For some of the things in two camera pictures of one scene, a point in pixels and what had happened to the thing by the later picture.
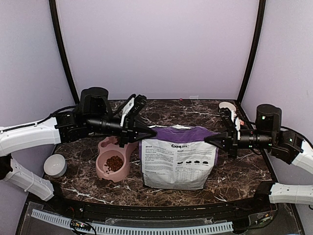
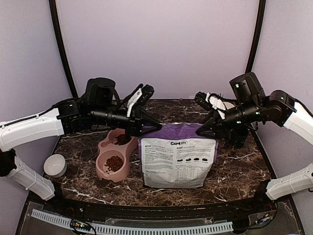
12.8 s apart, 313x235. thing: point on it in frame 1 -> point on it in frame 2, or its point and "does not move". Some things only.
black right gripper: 224,141 -> 217,124
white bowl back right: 226,104 does not move
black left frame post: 53,8 does not move
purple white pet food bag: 178,157 does not move
